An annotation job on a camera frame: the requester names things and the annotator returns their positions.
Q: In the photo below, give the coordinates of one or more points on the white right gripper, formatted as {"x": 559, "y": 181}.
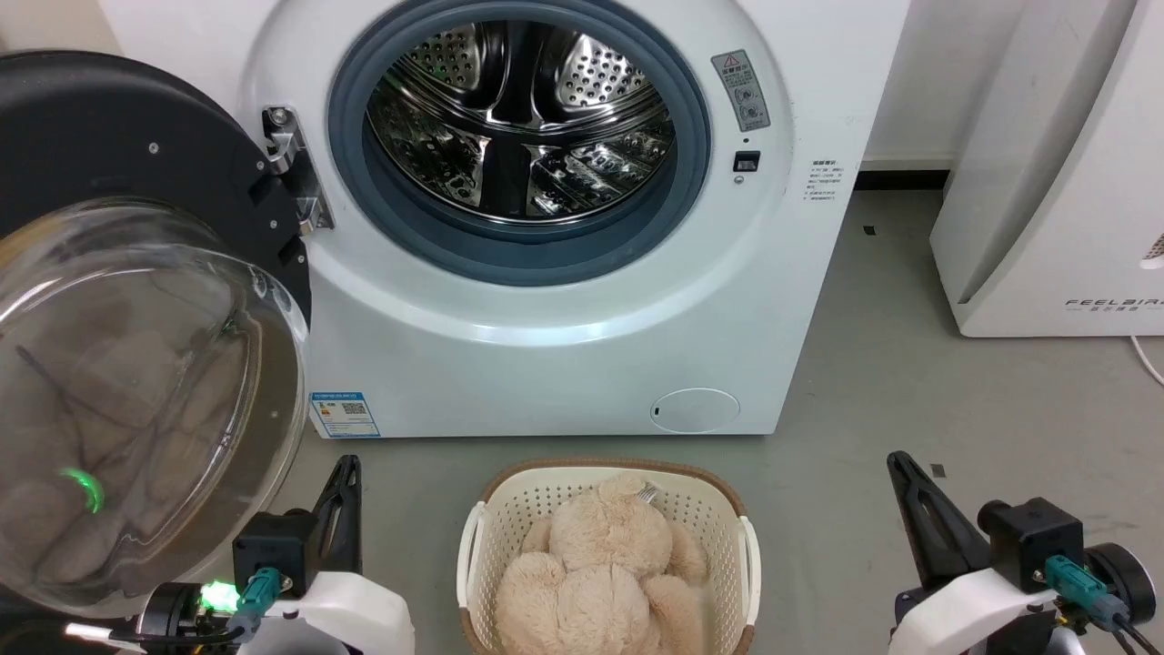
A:
{"x": 946, "y": 619}

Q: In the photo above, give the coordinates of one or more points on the metal door hinge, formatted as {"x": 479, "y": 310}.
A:
{"x": 300, "y": 173}

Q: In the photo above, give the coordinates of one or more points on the grey warning sticker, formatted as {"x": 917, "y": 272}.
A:
{"x": 741, "y": 91}

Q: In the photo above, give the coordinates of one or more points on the washer door glass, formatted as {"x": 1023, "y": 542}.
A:
{"x": 136, "y": 364}

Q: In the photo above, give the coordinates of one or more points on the round white filter cover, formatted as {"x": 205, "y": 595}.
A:
{"x": 696, "y": 411}

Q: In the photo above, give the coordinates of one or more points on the white air purifier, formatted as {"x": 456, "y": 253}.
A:
{"x": 1037, "y": 182}

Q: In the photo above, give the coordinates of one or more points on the blue energy label sticker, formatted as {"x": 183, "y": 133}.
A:
{"x": 346, "y": 415}

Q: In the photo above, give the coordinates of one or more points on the black door lock latch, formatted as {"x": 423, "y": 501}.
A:
{"x": 747, "y": 161}

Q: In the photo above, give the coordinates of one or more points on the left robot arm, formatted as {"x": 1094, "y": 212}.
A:
{"x": 168, "y": 614}

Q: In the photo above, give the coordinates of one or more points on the cream perforated laundry basket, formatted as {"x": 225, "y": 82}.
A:
{"x": 509, "y": 518}

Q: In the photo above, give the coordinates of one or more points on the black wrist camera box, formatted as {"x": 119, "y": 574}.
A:
{"x": 1032, "y": 537}
{"x": 273, "y": 546}

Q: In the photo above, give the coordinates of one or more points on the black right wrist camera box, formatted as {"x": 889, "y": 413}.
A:
{"x": 1032, "y": 537}

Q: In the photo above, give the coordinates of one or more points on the grey rubber door gasket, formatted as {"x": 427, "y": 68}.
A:
{"x": 427, "y": 247}

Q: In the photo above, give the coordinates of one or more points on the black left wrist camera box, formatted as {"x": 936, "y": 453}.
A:
{"x": 273, "y": 546}

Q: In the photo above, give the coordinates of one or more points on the beige plush toy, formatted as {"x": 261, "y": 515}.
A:
{"x": 600, "y": 573}

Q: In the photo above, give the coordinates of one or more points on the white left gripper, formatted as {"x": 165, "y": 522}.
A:
{"x": 346, "y": 619}

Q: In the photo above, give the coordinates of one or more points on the white front-load washing machine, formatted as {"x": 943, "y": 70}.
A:
{"x": 546, "y": 346}

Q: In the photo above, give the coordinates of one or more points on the steel washing machine drum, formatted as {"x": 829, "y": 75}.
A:
{"x": 518, "y": 118}

